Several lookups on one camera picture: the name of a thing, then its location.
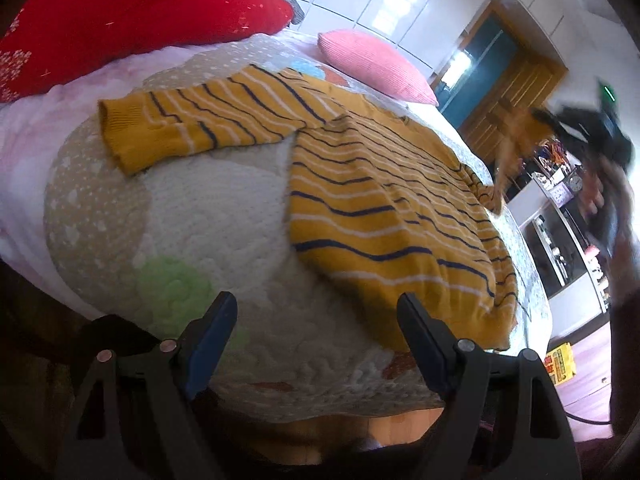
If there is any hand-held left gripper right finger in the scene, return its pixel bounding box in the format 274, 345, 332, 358
396, 292, 583, 480

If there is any person's right hand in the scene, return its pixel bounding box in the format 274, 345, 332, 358
580, 160, 612, 228

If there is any wooden door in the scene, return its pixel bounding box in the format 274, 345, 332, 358
457, 52, 570, 161

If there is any black floor cable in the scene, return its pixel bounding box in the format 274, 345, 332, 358
565, 409, 615, 427

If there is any patterned quilted bedspread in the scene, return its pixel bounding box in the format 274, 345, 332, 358
0, 30, 553, 423

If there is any white shelf cabinet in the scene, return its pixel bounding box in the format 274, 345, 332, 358
515, 172, 615, 341

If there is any person's right forearm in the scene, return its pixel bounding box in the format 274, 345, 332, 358
606, 160, 640, 438

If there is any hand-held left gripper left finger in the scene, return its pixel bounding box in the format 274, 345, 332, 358
55, 291, 238, 480

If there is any yellow striped knit sweater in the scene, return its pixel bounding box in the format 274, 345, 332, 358
97, 65, 531, 352

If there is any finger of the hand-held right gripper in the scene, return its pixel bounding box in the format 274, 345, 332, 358
531, 106, 571, 137

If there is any yellow toy box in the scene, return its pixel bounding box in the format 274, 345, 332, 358
544, 342, 577, 387

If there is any white glossy wardrobe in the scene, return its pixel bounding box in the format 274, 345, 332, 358
295, 0, 501, 78

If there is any red floral pillow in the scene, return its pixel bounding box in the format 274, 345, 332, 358
0, 0, 296, 103

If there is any pink ribbed cushion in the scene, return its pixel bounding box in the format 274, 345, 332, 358
318, 30, 440, 107

